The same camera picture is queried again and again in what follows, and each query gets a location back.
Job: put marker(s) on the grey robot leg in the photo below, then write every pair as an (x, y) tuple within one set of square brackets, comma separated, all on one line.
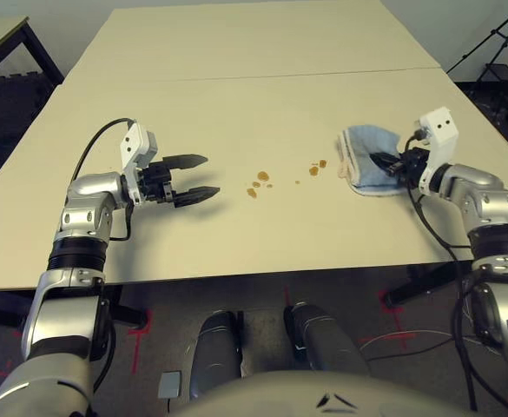
[(216, 352), (323, 339)]

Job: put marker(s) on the light blue rag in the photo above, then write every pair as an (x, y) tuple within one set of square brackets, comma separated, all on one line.
[(366, 143)]

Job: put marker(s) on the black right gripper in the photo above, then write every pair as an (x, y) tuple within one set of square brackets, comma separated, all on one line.
[(414, 165)]

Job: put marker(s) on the grey right robot leg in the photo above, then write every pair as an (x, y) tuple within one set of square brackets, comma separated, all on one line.
[(323, 339)]

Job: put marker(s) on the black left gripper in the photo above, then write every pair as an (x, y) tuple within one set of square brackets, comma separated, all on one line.
[(153, 178)]

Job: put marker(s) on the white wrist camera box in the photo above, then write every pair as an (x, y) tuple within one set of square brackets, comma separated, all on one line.
[(134, 141), (440, 128)]

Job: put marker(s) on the black tripod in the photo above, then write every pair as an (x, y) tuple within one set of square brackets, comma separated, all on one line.
[(501, 71)]

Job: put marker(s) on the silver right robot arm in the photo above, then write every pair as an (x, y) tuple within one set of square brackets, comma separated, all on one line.
[(488, 195)]

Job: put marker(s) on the small grey floor box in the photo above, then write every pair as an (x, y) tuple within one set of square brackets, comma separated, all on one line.
[(169, 384)]

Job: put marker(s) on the grey left robot leg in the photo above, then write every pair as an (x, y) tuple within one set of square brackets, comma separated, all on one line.
[(216, 352)]

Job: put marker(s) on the grey robot torso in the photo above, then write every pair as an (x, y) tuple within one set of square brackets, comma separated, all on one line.
[(279, 395)]

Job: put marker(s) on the dark-framed side table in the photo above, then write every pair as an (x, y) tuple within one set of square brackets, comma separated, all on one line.
[(41, 48)]

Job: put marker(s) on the black foam puzzle mat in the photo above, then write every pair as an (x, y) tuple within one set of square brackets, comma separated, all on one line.
[(1, 113)]

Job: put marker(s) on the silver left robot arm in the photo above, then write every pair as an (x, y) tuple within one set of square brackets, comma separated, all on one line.
[(93, 187)]

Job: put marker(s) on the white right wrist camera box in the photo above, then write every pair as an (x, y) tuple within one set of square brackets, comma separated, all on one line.
[(440, 128)]

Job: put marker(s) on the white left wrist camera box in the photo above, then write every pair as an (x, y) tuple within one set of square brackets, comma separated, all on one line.
[(134, 141)]

